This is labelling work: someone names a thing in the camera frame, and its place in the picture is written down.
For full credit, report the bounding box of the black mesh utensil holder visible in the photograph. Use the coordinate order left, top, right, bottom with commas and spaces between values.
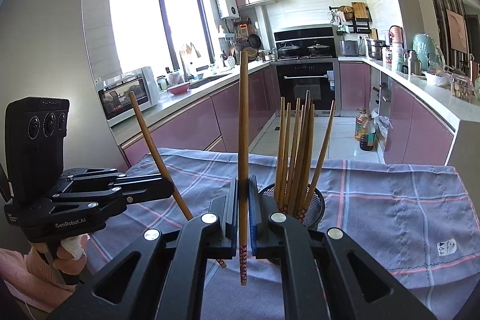
249, 184, 326, 236

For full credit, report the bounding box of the bamboo chopstick red handle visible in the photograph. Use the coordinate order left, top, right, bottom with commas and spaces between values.
274, 97, 286, 206
304, 101, 336, 210
295, 90, 312, 214
127, 90, 229, 269
286, 97, 302, 211
238, 50, 249, 286
291, 106, 308, 215
298, 104, 315, 220
280, 102, 291, 210

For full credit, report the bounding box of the steel stock pot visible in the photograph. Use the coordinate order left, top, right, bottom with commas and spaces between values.
366, 38, 386, 60

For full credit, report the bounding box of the black built-in oven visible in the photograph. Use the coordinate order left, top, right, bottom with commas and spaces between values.
275, 58, 341, 116

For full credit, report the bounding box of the pink bowl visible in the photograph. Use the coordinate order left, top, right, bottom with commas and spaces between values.
168, 82, 191, 96

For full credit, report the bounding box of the framed wall picture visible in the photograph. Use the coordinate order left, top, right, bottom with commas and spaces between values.
447, 10, 469, 54

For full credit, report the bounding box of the dark oil bottle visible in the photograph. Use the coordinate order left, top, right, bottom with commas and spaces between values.
360, 116, 376, 151

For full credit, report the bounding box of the black range hood stove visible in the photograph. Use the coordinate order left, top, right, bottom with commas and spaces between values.
273, 24, 337, 60

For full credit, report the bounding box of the white microwave oven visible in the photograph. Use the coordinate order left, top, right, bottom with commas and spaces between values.
96, 67, 160, 127

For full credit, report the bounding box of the black wall spice rack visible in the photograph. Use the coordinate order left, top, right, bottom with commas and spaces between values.
328, 2, 373, 36

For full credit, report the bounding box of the pink kettle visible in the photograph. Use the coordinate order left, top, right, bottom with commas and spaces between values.
388, 25, 405, 48

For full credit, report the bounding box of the purple plaid tablecloth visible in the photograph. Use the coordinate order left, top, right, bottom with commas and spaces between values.
86, 149, 479, 319

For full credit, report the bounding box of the teal dish cover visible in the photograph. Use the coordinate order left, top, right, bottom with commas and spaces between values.
412, 33, 445, 71

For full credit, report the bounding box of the yellow cooking oil bottle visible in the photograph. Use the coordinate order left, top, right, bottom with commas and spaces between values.
355, 108, 368, 141

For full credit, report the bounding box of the white water heater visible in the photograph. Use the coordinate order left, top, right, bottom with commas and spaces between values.
216, 0, 239, 19

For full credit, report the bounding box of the pink sleeve left forearm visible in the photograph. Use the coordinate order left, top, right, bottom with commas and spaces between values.
1, 244, 86, 313

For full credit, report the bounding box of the person left hand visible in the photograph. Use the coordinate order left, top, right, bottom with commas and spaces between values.
28, 233, 90, 276

